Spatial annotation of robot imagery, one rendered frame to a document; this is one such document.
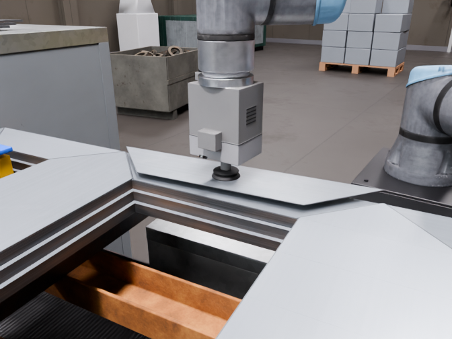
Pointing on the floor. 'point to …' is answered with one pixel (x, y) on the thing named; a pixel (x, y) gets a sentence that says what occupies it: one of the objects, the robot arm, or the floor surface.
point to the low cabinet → (182, 29)
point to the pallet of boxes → (368, 36)
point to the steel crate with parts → (153, 80)
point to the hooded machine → (137, 25)
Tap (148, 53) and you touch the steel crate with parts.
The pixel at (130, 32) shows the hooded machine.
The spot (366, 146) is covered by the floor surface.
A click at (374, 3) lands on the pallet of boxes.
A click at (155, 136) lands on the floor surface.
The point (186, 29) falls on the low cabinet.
